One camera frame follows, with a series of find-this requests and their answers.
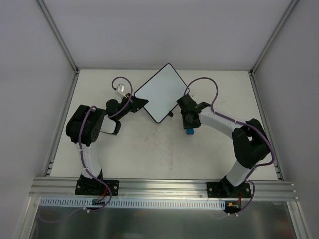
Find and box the small black-framed whiteboard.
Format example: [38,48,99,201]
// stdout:
[134,63,186,123]

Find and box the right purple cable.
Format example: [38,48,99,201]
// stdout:
[183,77,276,220]

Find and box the blue bone-shaped eraser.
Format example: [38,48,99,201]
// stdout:
[186,128,195,135]

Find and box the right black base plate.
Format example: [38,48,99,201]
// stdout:
[206,180,252,199]

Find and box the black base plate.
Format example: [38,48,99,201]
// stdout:
[74,177,119,196]
[206,180,252,199]

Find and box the left side aluminium rail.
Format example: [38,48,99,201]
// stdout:
[42,70,80,177]

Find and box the right aluminium corner post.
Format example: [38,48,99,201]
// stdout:
[249,0,300,76]

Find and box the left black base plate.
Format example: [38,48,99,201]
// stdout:
[74,177,119,196]

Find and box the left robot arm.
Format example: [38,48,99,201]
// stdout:
[66,93,149,194]

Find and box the purple cable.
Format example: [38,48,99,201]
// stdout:
[38,76,134,222]
[183,77,276,220]

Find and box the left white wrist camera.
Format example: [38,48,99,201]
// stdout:
[115,84,126,99]

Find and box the aluminium front rail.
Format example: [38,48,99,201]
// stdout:
[28,177,299,201]

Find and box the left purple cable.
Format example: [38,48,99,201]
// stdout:
[38,76,134,222]

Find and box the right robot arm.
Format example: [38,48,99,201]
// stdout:
[177,94,271,197]

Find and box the left aluminium corner post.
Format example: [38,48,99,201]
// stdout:
[35,0,78,73]

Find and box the aluminium rail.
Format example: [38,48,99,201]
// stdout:
[248,72,285,181]
[42,70,80,177]
[28,177,299,201]

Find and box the white slotted cable duct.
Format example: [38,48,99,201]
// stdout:
[39,197,226,211]

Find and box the right side aluminium rail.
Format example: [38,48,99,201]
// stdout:
[248,72,285,181]

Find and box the aluminium corner post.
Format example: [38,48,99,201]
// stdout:
[35,0,78,73]
[249,0,300,76]

